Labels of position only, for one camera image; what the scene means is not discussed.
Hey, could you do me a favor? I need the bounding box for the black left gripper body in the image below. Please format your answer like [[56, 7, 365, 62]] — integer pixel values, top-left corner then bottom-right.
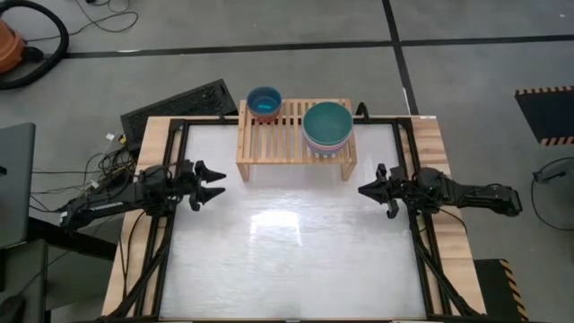
[[170, 159, 202, 213]]

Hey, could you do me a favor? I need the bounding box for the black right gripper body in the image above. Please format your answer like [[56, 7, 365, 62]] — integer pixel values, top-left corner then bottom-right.
[[375, 162, 417, 221]]

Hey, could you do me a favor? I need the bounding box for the pink opaque bowl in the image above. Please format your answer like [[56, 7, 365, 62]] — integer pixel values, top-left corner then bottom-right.
[[305, 138, 352, 155]]

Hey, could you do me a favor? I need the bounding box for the white opaque bowl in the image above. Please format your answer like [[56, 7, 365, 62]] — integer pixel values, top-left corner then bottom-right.
[[302, 132, 353, 150]]

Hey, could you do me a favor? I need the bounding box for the teal opaque bowl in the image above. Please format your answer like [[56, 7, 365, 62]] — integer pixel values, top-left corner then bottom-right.
[[301, 100, 354, 145]]

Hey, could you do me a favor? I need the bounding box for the blue translucent plastic bowl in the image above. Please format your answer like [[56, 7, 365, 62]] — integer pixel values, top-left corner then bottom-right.
[[246, 85, 283, 120]]

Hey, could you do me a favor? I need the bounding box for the wooden slatted shelf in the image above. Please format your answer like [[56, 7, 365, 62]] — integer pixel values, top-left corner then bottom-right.
[[235, 98, 359, 183]]

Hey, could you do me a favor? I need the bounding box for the black yellow striped mat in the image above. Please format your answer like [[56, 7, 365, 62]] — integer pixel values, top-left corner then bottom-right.
[[514, 84, 574, 147], [473, 258, 531, 323]]

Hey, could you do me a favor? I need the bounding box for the grey side cabinet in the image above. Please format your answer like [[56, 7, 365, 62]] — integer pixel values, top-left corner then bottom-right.
[[0, 121, 38, 250]]

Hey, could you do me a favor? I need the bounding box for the orange vacuum cleaner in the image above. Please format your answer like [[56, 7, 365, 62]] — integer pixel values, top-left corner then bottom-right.
[[0, 17, 27, 75]]

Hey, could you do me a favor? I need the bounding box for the black metal table frame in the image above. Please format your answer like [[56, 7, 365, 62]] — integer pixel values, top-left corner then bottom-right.
[[101, 116, 491, 323]]

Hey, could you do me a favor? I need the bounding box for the bundle of black cables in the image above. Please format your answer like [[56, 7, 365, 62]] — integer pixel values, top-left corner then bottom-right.
[[30, 132, 138, 213]]

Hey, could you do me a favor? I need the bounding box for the black cable with plug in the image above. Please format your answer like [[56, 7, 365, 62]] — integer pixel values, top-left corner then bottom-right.
[[530, 155, 574, 233]]

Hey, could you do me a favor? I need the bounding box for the black floor cable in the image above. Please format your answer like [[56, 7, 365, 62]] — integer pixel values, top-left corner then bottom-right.
[[71, 0, 140, 36]]

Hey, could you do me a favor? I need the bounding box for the black vacuum hose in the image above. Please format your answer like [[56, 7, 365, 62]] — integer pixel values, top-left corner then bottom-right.
[[0, 0, 71, 92]]

